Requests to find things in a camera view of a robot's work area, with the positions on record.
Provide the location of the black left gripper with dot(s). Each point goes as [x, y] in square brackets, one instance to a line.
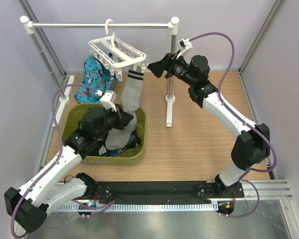
[122, 118]

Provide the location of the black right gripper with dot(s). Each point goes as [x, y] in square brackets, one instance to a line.
[167, 63]

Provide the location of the grey sock black stripes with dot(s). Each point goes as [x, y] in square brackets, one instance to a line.
[131, 95]

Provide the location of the black patterned sock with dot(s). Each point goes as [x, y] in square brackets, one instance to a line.
[101, 150]

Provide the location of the white clip sock hanger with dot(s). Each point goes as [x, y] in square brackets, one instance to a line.
[114, 54]

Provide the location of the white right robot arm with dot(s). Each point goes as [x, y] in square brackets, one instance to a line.
[251, 139]

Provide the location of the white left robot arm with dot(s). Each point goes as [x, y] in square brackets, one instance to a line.
[30, 204]

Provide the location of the blue shark pattern sock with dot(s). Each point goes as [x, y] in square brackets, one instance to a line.
[94, 76]

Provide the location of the green plastic basket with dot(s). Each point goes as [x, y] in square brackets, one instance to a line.
[127, 157]

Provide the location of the white metal drying rack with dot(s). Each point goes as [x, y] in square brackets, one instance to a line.
[172, 25]

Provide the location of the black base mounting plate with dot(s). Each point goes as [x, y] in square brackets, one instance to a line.
[162, 192]

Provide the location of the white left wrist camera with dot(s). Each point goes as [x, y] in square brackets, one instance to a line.
[107, 99]

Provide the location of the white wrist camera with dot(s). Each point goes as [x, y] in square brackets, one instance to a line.
[185, 46]
[107, 99]

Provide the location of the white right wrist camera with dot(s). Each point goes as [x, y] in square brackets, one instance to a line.
[185, 46]

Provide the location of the aluminium slotted rail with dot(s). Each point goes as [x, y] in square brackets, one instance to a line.
[73, 207]

